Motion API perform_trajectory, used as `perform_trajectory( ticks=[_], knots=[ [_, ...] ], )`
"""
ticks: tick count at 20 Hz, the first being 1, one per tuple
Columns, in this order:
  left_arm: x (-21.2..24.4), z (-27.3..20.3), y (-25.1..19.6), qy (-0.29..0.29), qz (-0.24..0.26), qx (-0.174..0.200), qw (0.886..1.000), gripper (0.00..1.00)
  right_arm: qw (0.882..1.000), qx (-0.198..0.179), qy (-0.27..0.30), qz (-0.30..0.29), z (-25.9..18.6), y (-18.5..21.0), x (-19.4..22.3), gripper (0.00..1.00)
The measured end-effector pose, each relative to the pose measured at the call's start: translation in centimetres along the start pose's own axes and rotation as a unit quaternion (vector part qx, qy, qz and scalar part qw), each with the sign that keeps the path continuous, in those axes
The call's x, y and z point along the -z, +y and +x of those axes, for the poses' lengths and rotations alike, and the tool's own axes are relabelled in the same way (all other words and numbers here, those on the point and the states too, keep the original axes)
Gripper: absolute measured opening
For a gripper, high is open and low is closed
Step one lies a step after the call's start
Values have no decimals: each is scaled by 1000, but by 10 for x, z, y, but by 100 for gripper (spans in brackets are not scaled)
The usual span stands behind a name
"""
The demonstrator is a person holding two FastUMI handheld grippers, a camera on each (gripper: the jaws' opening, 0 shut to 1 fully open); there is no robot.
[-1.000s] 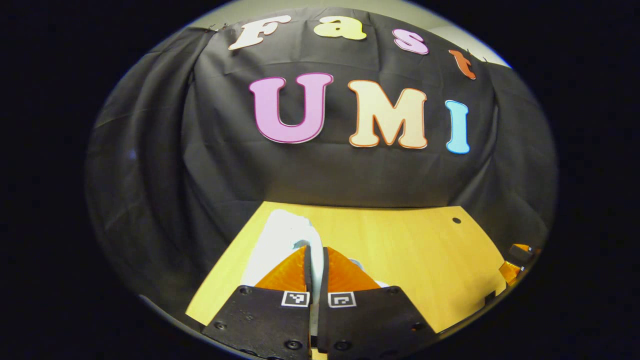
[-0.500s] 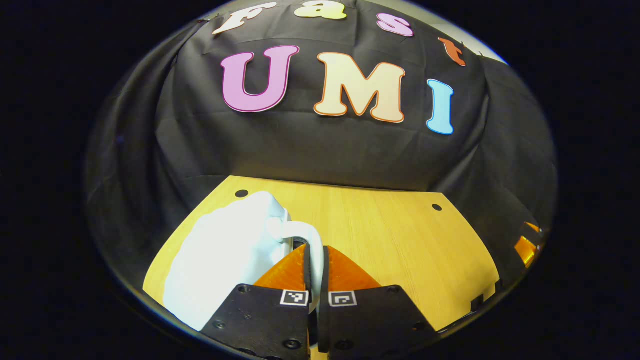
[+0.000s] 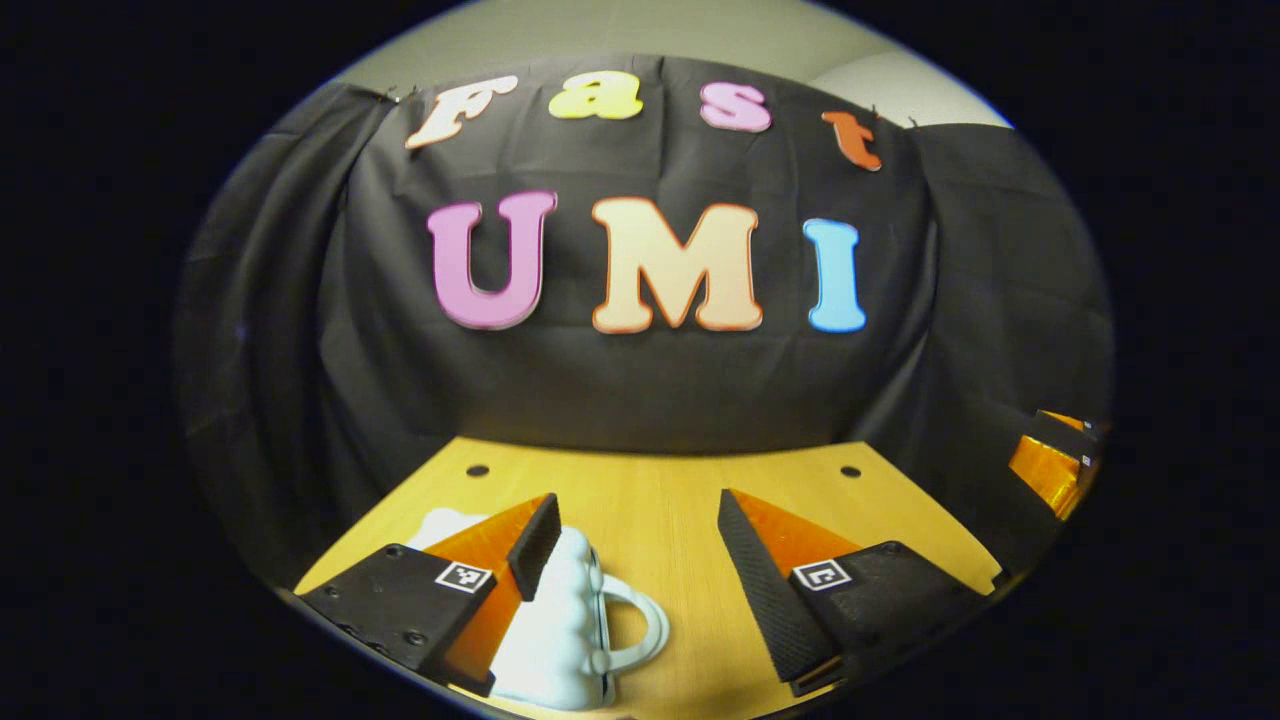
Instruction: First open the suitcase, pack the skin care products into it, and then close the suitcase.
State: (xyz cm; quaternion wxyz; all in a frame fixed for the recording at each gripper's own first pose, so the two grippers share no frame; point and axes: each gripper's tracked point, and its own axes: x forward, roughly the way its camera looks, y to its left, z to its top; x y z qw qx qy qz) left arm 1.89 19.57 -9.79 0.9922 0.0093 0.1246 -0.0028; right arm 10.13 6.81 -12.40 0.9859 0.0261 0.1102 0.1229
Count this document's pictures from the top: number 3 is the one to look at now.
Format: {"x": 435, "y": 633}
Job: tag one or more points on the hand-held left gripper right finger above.
{"x": 755, "y": 580}

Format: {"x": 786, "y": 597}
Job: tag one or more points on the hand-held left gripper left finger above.
{"x": 538, "y": 545}

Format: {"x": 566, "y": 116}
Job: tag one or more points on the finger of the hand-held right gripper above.
{"x": 1078, "y": 421}
{"x": 1045, "y": 470}

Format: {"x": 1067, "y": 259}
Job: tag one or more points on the black backdrop cloth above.
{"x": 640, "y": 390}

